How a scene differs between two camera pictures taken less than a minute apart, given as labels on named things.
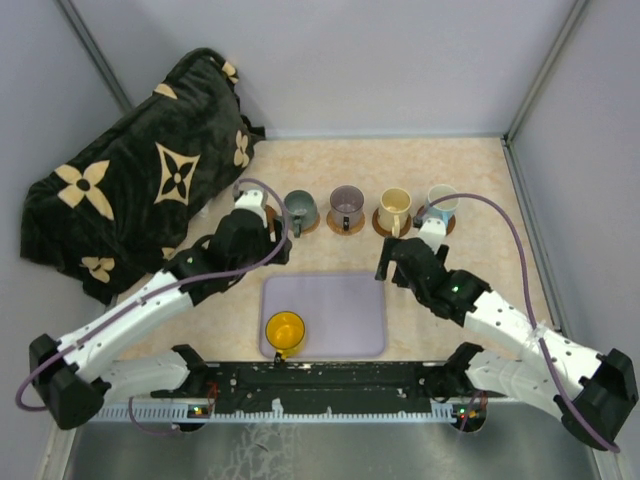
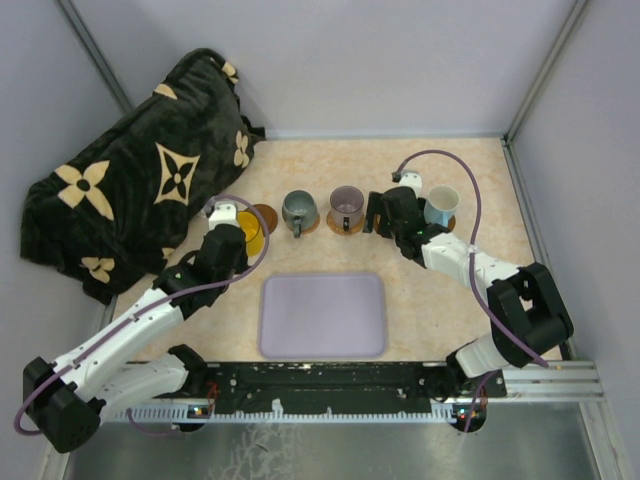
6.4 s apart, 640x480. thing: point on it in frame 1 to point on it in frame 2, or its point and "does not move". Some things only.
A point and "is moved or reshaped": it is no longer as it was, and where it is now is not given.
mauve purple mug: x=347 y=202 does not move
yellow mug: x=284 y=330 is moved or reshaped
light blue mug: x=444 y=208 does not move
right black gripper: x=386 y=256 to x=377 y=206
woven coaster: x=341 y=231 does not move
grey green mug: x=301 y=209 does not move
